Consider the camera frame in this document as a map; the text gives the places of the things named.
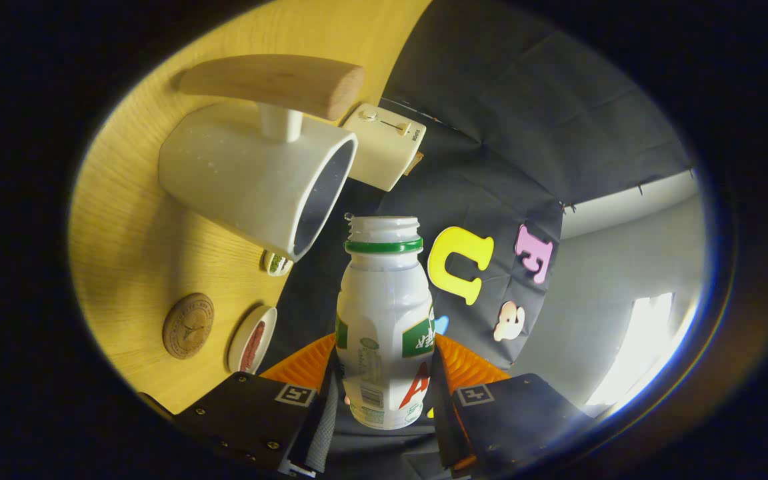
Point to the dark red food pieces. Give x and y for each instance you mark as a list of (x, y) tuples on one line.
[(253, 345)]

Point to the ceiling light panel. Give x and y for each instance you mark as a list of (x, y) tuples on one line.
[(644, 346)]

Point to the black backdrop cloth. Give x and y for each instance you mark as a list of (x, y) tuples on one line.
[(490, 100)]

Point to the white juice bottle green collar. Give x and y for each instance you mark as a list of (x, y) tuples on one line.
[(377, 313)]

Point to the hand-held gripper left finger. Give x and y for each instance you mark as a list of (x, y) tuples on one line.
[(320, 426)]

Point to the white round plate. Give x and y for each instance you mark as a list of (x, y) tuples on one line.
[(238, 343)]

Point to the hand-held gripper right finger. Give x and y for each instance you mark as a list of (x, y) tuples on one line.
[(444, 426)]

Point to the white divided bean dish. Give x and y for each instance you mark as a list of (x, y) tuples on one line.
[(277, 264)]

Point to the wooden table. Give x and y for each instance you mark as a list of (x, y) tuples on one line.
[(130, 253)]

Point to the cream toaster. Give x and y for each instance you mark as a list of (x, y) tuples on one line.
[(384, 146)]

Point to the round wooden coaster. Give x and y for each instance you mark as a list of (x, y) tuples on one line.
[(188, 326)]

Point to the toast slice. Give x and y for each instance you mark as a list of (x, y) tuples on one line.
[(414, 163)]

